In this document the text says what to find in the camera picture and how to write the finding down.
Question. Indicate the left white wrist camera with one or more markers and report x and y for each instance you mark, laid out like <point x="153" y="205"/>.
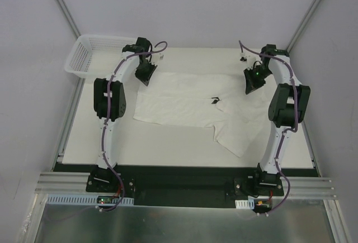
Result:
<point x="157" y="58"/>

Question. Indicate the right slotted cable duct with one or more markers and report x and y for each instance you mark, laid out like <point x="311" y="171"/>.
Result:
<point x="245" y="204"/>

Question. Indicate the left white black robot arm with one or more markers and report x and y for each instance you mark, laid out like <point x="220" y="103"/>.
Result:
<point x="109" y="102"/>

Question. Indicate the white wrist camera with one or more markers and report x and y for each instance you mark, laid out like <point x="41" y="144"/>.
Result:
<point x="249" y="60"/>
<point x="157" y="58"/>

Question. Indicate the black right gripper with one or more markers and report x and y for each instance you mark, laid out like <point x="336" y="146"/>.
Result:
<point x="253" y="79"/>

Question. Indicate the white perforated plastic basket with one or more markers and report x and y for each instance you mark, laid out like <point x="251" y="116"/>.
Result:
<point x="96" y="56"/>

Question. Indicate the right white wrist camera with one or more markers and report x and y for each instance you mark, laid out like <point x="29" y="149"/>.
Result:
<point x="249" y="60"/>

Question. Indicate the left slotted cable duct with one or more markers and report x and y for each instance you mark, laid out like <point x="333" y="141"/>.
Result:
<point x="88" y="200"/>

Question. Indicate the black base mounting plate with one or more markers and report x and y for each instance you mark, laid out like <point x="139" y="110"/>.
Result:
<point x="197" y="199"/>

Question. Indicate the slotted cable duct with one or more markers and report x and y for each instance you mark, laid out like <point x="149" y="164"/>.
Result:
<point x="88" y="200"/>
<point x="245" y="204"/>

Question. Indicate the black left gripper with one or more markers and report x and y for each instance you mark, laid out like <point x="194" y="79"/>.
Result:
<point x="146" y="71"/>

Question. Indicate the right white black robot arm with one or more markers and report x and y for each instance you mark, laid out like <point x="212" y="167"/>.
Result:
<point x="286" y="110"/>

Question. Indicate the white t shirt robot print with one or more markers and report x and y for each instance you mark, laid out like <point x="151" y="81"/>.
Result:
<point x="217" y="101"/>

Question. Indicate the aluminium frame rail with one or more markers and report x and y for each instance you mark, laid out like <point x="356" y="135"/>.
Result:
<point x="136" y="184"/>

